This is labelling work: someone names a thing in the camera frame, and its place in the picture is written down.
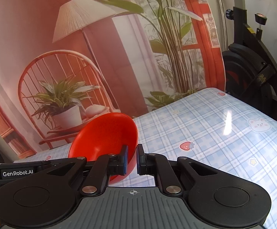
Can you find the red bowl front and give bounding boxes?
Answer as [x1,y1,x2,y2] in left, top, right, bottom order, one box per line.
[68,113,138,185]

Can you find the blue plaid tablecloth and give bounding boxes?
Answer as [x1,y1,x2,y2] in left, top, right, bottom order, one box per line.
[25,88,277,228]

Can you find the printed room backdrop cloth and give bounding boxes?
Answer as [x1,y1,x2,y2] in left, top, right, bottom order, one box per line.
[0,0,225,160]

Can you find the black exercise bike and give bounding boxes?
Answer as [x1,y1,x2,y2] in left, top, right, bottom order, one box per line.
[222,0,277,121]

